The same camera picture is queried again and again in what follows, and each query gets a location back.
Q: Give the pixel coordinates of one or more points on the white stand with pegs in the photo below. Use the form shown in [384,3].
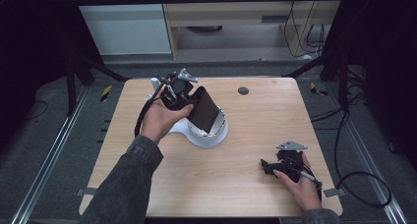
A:
[209,140]

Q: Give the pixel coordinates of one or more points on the black metal stand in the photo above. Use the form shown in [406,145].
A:
[70,83]
[342,83]

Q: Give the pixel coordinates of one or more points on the black wallet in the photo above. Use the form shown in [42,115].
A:
[205,111]

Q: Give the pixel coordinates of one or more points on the person's left hand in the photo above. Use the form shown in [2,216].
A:
[159,121]

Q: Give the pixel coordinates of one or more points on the person's right hand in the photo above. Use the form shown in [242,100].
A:
[305,191]

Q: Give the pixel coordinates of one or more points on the white bowl with silver rim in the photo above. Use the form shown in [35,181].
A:
[220,125]

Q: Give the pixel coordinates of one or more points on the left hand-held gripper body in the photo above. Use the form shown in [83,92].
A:
[178,89]

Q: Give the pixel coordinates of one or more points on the white cabinet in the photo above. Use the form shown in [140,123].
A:
[124,30]

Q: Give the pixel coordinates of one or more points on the grey tape strip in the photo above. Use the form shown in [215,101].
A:
[334,192]
[88,191]

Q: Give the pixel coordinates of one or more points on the aluminium floor rail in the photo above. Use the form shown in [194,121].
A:
[46,158]
[370,165]

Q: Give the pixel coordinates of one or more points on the yellow and black floor tape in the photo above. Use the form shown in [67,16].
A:
[105,93]
[317,89]

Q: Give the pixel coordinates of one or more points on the light wooden desk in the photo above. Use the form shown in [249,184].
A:
[229,12]

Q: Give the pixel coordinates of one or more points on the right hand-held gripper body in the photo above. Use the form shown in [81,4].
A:
[291,161]

